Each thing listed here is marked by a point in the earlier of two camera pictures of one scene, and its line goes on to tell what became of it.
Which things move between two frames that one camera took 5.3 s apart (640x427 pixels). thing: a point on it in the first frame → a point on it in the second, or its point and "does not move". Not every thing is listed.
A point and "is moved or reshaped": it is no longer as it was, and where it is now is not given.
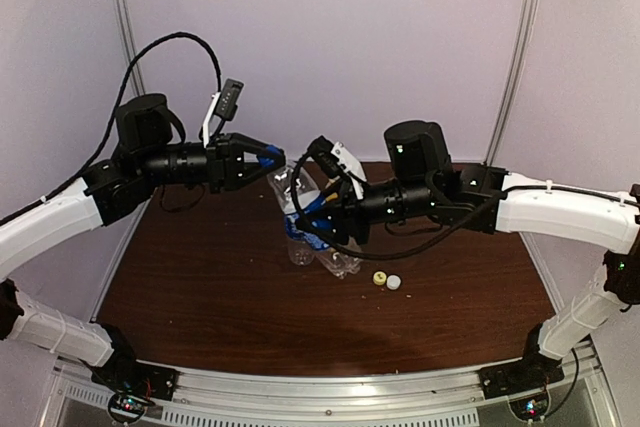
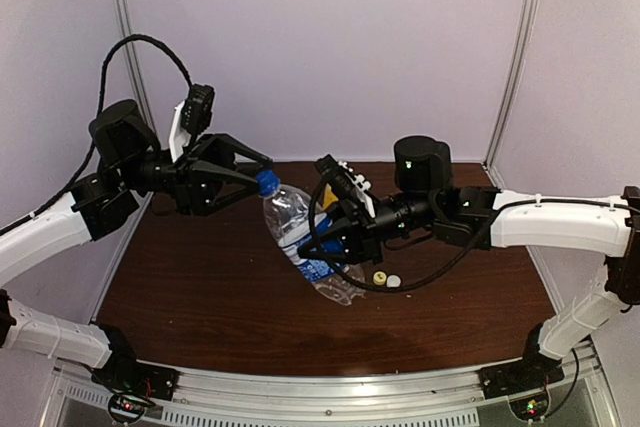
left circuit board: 127,406 does not move
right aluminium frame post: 523,50 does not move
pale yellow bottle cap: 379,278 does not move
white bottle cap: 393,282 does not move
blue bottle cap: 272,157 → 268,182
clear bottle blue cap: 295,191 is moved or reshaped
